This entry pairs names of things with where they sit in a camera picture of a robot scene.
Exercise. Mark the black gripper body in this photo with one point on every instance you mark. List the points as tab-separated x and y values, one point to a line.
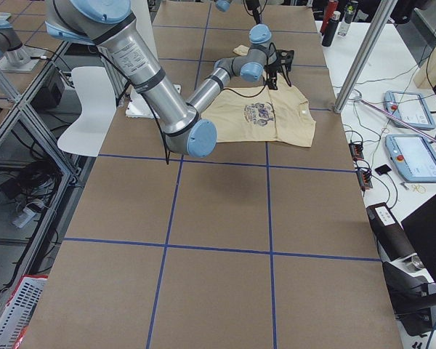
272	72

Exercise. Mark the beige long-sleeve printed shirt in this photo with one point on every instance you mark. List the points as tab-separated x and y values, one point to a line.
257	114

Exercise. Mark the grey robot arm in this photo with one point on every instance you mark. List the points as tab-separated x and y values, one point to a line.
223	5
112	25

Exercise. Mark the black insulated bottle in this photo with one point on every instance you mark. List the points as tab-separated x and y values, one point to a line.
330	29

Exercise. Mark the red water bottle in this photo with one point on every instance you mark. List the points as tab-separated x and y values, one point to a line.
329	10

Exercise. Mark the clear water bottle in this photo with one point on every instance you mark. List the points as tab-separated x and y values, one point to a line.
350	11

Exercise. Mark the far blue teach pendant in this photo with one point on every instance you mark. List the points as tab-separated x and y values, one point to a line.
409	107

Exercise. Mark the blue teach pendant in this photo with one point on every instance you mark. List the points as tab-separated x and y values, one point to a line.
413	157
409	107

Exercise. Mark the near blue teach pendant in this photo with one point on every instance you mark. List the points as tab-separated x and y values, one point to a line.
413	157

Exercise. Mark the brown paper table cover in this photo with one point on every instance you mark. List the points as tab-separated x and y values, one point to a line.
259	245

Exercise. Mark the white plastic chair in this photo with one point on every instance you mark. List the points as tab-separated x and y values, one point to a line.
96	95

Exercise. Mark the long metal grabber stick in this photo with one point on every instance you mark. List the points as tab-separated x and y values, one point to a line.
398	121

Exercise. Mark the black label printer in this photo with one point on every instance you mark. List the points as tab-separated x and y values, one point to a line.
389	233

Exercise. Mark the black computer monitor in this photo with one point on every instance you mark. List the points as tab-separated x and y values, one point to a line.
420	228

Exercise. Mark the white perforated basket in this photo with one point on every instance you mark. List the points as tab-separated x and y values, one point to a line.
19	310

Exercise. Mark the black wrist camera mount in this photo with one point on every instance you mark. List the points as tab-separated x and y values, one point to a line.
285	59

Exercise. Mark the aluminium frame post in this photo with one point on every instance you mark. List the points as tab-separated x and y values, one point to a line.
372	35

